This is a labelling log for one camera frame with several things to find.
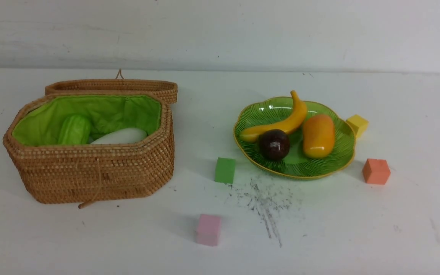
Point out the dark purple plastic mangosteen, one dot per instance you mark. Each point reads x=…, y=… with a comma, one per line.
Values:
x=274, y=144

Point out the yellow plastic banana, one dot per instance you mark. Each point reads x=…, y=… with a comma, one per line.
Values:
x=288, y=125

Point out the white radish with leaves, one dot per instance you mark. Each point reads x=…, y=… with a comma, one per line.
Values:
x=126, y=135

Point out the orange yellow plastic mango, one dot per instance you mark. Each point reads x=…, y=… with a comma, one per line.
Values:
x=318, y=136

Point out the green plastic cucumber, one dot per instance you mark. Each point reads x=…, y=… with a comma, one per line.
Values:
x=75, y=130

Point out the green foam cube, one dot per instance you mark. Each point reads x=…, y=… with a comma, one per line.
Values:
x=225, y=171

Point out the green glass leaf plate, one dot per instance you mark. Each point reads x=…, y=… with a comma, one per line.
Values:
x=295, y=165

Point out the pink foam cube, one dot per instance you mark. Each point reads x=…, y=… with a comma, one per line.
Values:
x=208, y=230

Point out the yellow foam cube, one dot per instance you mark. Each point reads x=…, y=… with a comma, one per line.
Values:
x=358, y=124

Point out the orange foam cube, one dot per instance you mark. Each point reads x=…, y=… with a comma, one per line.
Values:
x=376, y=171

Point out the woven wicker basket green lining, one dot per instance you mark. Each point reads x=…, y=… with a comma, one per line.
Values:
x=55, y=174

